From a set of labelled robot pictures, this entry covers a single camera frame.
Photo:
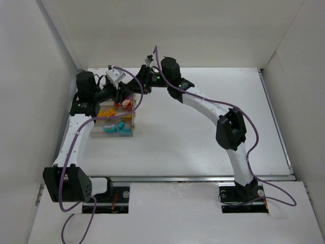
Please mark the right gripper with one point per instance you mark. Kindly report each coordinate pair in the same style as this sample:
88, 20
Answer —
143, 78

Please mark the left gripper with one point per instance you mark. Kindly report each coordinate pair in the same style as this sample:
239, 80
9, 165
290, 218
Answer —
120, 94

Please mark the yellow sloped lego brick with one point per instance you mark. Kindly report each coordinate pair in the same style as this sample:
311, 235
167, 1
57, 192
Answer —
110, 113

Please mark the yellow lego plate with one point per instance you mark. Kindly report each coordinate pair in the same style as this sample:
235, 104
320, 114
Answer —
127, 116

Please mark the teal lego brick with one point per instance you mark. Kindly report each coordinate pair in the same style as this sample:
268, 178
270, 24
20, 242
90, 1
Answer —
121, 125

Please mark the teal frog lego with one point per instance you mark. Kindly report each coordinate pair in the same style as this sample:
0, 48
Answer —
110, 128

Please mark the yellow lego figure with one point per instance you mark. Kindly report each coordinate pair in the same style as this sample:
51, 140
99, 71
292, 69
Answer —
102, 114

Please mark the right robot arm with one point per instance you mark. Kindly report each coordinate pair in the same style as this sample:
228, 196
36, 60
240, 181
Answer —
228, 119

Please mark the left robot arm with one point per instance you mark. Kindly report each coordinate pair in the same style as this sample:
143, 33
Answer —
65, 180

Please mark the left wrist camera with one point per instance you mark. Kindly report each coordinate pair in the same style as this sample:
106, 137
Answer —
115, 76

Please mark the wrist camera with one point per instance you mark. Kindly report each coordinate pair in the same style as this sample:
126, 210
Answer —
115, 76
150, 60

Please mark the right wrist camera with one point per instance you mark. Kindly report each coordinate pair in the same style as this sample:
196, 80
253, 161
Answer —
150, 60

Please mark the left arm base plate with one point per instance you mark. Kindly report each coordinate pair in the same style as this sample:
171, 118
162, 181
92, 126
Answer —
114, 202

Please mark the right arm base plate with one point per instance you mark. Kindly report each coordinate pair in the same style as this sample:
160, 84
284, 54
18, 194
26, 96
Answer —
233, 203

